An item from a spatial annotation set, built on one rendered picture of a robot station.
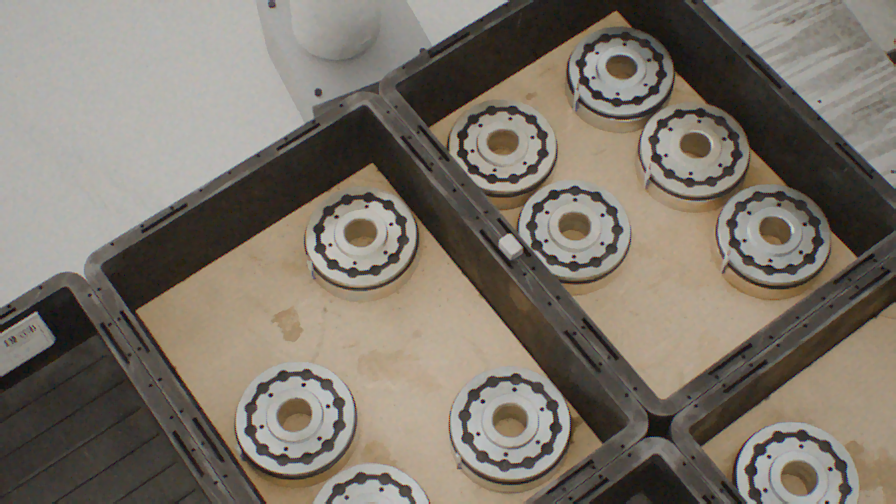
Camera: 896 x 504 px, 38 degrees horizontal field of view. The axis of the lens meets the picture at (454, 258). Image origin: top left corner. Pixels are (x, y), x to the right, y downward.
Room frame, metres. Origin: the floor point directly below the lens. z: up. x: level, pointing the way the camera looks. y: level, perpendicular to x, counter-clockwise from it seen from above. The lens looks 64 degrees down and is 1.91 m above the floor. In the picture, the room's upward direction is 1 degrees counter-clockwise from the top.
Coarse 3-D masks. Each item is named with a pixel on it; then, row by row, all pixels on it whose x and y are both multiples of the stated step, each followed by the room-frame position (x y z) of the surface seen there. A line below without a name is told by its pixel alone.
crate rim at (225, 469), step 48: (288, 144) 0.61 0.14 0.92; (192, 192) 0.55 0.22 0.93; (144, 240) 0.51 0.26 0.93; (480, 240) 0.50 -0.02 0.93; (96, 288) 0.47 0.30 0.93; (528, 288) 0.46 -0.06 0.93; (144, 336) 0.42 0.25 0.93; (576, 336) 0.41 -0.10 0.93; (192, 432) 0.34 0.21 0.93; (624, 432) 0.33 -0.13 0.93; (240, 480) 0.30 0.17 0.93; (576, 480) 0.29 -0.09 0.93
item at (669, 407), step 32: (512, 0) 0.75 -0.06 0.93; (480, 32) 0.72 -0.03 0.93; (416, 64) 0.68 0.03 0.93; (768, 64) 0.67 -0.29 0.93; (384, 96) 0.65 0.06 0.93; (800, 96) 0.64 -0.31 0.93; (416, 128) 0.61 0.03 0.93; (832, 128) 0.61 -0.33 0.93; (864, 160) 0.57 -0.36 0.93; (480, 192) 0.55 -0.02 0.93; (864, 256) 0.48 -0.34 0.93; (544, 288) 0.46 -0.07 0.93; (832, 288) 0.45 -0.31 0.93; (576, 320) 0.43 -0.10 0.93; (800, 320) 0.42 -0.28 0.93; (608, 352) 0.40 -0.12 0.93; (736, 352) 0.40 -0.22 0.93; (640, 384) 0.37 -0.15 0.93; (704, 384) 0.37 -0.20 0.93; (672, 416) 0.35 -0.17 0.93
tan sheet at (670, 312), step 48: (480, 96) 0.71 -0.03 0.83; (528, 96) 0.71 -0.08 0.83; (672, 96) 0.71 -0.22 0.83; (576, 144) 0.66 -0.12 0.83; (624, 144) 0.65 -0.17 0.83; (624, 192) 0.60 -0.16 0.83; (672, 240) 0.55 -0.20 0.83; (768, 240) 0.55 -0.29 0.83; (624, 288) 0.50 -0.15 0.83; (672, 288) 0.50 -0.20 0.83; (720, 288) 0.50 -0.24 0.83; (624, 336) 0.45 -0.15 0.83; (672, 336) 0.45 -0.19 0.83; (720, 336) 0.45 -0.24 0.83; (672, 384) 0.41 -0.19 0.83
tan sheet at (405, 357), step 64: (256, 256) 0.54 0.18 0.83; (448, 256) 0.54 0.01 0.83; (192, 320) 0.48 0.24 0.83; (256, 320) 0.48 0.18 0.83; (320, 320) 0.48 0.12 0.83; (384, 320) 0.48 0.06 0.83; (448, 320) 0.47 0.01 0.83; (192, 384) 0.42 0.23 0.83; (384, 384) 0.41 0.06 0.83; (448, 384) 0.41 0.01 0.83; (384, 448) 0.36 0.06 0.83; (448, 448) 0.35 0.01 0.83; (576, 448) 0.35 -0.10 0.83
